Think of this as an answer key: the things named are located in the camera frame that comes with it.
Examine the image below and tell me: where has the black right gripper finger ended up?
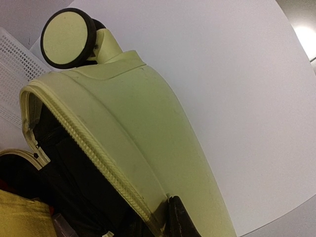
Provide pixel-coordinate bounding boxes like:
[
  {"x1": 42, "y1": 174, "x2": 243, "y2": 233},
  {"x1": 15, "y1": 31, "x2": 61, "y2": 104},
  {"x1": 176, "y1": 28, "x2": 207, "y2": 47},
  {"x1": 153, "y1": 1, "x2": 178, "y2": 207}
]
[{"x1": 168, "y1": 196, "x2": 200, "y2": 237}]

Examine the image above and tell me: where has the pale green hard-shell suitcase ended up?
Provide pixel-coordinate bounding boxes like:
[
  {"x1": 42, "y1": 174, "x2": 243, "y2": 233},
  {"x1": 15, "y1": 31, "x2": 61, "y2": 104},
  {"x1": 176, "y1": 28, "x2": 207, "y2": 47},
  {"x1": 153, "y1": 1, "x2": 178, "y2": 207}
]
[{"x1": 0, "y1": 8, "x2": 236, "y2": 237}]

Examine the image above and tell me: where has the yellow cloth garment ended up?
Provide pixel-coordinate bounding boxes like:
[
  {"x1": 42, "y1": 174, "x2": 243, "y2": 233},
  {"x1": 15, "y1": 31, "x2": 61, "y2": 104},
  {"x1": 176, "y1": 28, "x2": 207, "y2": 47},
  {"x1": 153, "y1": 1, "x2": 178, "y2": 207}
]
[{"x1": 0, "y1": 190, "x2": 56, "y2": 237}]

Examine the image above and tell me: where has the white perforated plastic basket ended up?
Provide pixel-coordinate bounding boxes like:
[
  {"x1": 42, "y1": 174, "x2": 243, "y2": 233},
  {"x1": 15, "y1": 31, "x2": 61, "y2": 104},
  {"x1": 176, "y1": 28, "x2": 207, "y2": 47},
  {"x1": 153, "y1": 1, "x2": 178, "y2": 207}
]
[{"x1": 0, "y1": 28, "x2": 50, "y2": 128}]

